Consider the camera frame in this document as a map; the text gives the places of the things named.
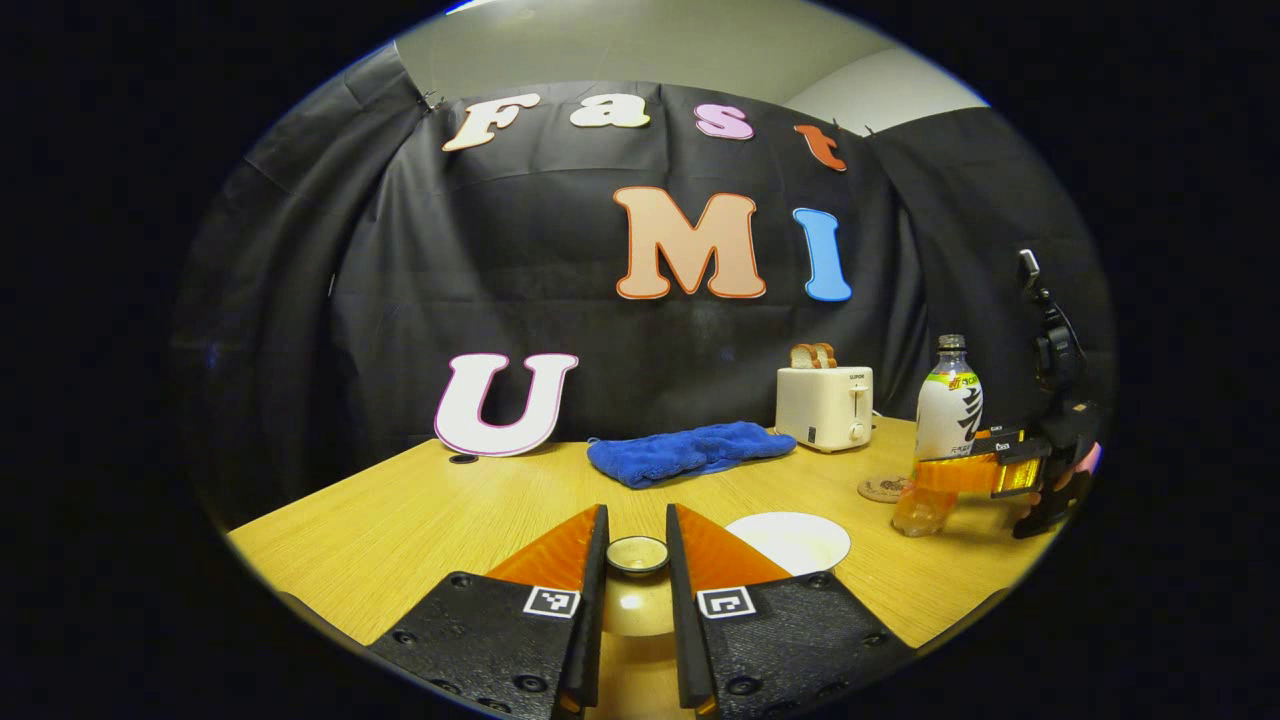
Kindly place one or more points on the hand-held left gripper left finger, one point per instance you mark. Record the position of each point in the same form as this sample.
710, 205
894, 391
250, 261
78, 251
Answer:
595, 600

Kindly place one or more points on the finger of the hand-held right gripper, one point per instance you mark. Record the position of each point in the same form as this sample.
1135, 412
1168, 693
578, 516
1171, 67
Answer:
960, 475

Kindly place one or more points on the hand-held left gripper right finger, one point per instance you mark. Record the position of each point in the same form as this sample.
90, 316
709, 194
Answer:
682, 620

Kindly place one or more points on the yellow ceramic teacup lid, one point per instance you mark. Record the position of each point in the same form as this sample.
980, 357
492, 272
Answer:
637, 600

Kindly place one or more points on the clear plastic water bottle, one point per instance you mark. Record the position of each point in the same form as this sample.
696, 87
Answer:
948, 410

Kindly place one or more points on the round cork coaster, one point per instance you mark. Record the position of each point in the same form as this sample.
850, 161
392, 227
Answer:
880, 490

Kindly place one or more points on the yellow ceramic teacup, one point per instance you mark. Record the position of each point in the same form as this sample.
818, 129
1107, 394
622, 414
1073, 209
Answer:
790, 540

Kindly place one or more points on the cream white toaster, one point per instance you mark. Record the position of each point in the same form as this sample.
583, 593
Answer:
825, 405

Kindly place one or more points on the blue towel cloth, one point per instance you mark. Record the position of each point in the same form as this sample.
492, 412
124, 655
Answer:
680, 452

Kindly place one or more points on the toast slice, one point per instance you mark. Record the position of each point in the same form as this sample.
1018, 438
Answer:
827, 354
802, 357

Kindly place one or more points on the black backdrop cloth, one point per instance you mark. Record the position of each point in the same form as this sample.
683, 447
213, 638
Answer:
400, 300

